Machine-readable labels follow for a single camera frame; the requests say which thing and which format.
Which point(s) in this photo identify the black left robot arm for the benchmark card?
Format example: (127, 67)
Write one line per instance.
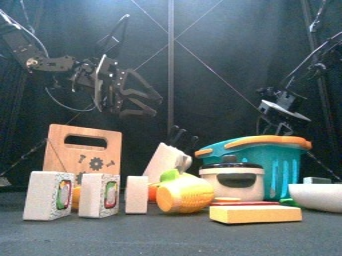
(20, 45)

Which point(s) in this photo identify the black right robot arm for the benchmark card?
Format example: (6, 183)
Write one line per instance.
(317, 56)

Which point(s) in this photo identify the white knife holder block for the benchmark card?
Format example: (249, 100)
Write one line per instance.
(166, 161)

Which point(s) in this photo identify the wooden board with gear print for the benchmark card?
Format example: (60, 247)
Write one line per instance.
(83, 151)

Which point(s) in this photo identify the grey block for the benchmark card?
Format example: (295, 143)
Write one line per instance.
(317, 180)

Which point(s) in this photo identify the cream toy pot black lid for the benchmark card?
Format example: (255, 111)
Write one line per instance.
(233, 181)

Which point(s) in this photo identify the orange toy fruit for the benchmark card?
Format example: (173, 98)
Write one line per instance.
(152, 192)

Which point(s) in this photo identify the plain white block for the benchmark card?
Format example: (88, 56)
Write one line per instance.
(136, 194)

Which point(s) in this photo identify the yellow orange toy corn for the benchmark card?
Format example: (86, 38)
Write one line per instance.
(183, 193)

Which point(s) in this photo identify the white box with window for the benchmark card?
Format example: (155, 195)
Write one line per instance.
(48, 195)
(99, 195)

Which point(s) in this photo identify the white bowl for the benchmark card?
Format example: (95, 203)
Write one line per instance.
(317, 197)

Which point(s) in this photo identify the green toy piece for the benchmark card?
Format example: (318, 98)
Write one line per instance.
(290, 202)

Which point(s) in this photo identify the red flat toy piece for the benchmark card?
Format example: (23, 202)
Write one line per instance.
(242, 202)

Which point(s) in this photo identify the yellow wooden block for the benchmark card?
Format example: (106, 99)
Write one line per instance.
(254, 213)

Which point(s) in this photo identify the metal frame pole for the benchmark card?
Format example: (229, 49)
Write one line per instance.
(170, 63)

